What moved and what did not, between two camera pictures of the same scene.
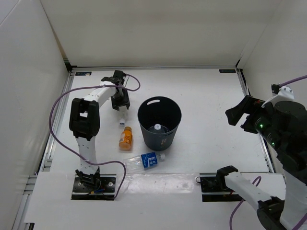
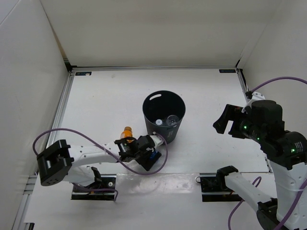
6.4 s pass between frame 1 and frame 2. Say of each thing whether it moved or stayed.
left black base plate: stayed
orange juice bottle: stayed
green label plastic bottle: moved
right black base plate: stayed
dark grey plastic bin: moved
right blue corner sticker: stayed
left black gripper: moved
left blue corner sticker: stayed
